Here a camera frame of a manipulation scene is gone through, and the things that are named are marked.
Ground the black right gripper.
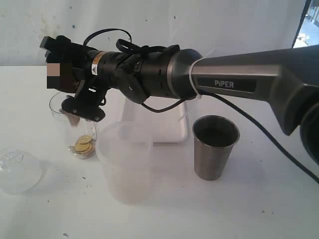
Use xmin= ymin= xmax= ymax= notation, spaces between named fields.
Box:
xmin=40 ymin=35 xmax=110 ymax=122

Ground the brown wooden cup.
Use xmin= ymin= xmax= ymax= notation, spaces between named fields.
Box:
xmin=46 ymin=63 xmax=83 ymax=94

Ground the stainless steel cup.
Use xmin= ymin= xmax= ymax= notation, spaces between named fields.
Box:
xmin=192 ymin=115 xmax=240 ymax=181

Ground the clear plastic shaker cup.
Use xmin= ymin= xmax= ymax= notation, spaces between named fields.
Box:
xmin=49 ymin=92 xmax=98 ymax=153

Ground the clear domed shaker lid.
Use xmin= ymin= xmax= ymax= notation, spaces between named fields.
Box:
xmin=0 ymin=147 xmax=43 ymax=195

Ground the translucent plastic tub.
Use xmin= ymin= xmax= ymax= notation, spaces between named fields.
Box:
xmin=95 ymin=121 xmax=153 ymax=204

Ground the white rectangular tray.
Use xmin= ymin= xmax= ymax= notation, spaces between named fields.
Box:
xmin=122 ymin=99 xmax=188 ymax=143

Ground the white cable tie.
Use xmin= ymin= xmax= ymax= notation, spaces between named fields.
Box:
xmin=177 ymin=57 xmax=204 ymax=121

